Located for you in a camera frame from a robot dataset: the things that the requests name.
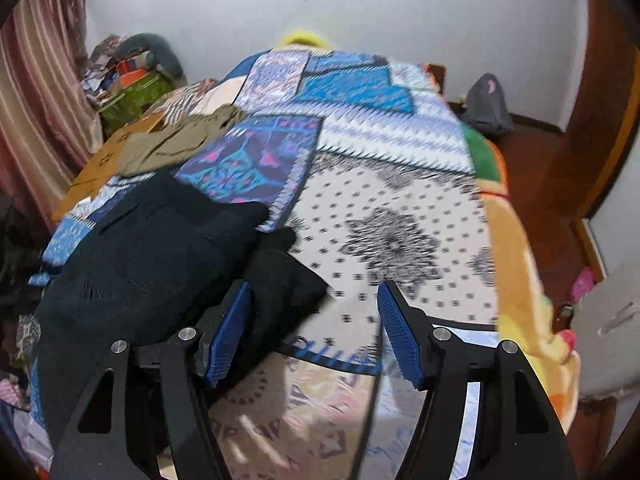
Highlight patchwork patterned bedspread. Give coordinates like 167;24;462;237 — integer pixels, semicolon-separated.
27;47;501;480

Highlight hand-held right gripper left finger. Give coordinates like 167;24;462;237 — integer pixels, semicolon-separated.
50;280;252;480

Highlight grey backpack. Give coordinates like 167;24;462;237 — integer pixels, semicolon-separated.
460;72;513;136

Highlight grey curved pillow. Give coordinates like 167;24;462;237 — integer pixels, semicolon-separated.
112;33;183;78

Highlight wooden headboard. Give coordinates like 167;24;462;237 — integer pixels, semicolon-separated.
422;62;446;93

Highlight yellow plush toy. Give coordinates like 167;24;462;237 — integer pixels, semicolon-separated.
277;30;328;51

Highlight green patterned bag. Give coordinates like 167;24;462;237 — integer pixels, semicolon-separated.
97;70;173;138

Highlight striped pink curtain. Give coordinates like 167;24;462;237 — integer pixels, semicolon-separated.
0;0;103;231

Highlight olive green pants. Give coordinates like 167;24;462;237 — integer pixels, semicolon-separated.
120;105;248;178

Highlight pile of mixed clothes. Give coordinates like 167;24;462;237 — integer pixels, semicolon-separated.
0;310;51;471

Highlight pink floor item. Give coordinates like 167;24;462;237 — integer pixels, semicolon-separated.
570;266;596;301

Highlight wooden framed door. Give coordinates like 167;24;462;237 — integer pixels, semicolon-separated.
540;0;640;286

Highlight black pants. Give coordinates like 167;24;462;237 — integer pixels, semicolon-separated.
32;172;331;441

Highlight orange yellow fleece blanket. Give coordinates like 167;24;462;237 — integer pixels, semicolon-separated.
420;62;581;436

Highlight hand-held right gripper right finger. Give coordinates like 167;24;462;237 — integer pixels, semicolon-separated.
376;280;576;480

